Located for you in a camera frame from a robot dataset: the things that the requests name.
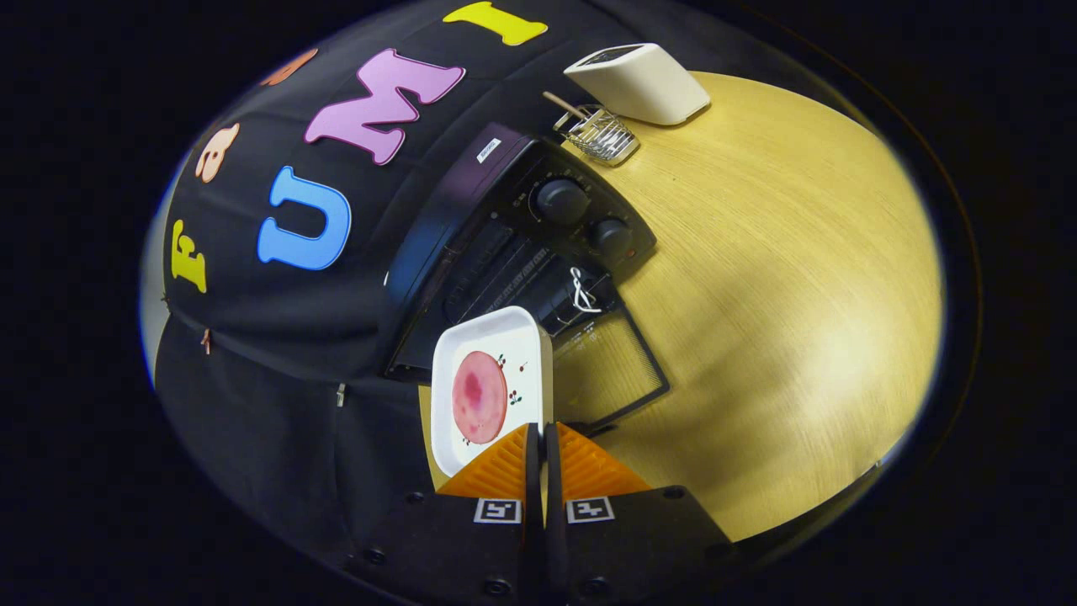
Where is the metal wire utensil holder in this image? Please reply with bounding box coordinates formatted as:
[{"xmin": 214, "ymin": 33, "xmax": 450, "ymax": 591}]
[{"xmin": 553, "ymin": 104, "xmax": 641, "ymax": 167}]

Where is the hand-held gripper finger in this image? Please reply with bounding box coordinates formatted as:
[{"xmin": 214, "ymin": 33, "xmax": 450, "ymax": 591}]
[
  {"xmin": 544, "ymin": 423, "xmax": 737, "ymax": 606},
  {"xmin": 345, "ymin": 423, "xmax": 541, "ymax": 606}
]

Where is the white bread toaster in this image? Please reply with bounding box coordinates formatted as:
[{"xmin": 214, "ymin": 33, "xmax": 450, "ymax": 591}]
[{"xmin": 563, "ymin": 43, "xmax": 711, "ymax": 127}]

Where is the black toaster oven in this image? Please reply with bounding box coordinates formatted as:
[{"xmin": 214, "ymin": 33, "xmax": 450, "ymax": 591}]
[{"xmin": 383, "ymin": 122, "xmax": 671, "ymax": 434}]

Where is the pink round ham slice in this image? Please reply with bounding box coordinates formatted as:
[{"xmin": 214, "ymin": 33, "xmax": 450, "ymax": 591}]
[{"xmin": 452, "ymin": 351, "xmax": 509, "ymax": 445}]

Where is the wooden utensil handle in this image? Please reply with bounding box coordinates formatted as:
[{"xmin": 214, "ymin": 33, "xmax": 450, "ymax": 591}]
[{"xmin": 543, "ymin": 91, "xmax": 590, "ymax": 120}]

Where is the white square plate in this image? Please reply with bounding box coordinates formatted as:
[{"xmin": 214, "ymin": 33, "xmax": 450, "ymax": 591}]
[{"xmin": 430, "ymin": 306, "xmax": 554, "ymax": 478}]

